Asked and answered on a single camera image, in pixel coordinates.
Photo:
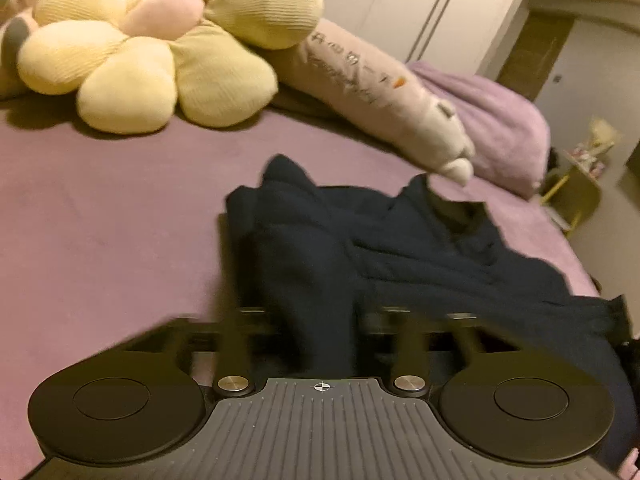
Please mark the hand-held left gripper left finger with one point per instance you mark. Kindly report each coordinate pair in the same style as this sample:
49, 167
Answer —
235, 347

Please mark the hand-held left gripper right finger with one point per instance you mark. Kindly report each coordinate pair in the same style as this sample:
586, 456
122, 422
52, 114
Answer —
411, 347

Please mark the navy zip jacket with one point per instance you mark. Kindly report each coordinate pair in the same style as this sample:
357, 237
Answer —
400, 270

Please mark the purple bed sheet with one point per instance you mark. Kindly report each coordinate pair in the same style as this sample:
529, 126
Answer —
110, 220

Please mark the yellow side table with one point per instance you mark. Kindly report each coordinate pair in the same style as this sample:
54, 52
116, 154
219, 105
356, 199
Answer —
575, 197

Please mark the purple pillow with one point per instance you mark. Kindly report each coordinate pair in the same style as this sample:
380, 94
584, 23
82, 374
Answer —
500, 120

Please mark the long beige plush pillow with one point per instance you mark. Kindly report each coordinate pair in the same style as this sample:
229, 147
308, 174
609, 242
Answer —
370, 95

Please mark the flower bouquet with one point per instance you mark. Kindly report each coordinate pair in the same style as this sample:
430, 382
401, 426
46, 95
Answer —
602, 135

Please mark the cream flower plush cushion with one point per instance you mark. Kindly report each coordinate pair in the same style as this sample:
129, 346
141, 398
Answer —
150, 45

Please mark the white wardrobe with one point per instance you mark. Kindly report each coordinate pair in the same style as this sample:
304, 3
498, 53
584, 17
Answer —
415, 5

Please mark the pink and grey plush toy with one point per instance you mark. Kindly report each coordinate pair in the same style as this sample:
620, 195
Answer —
20, 30

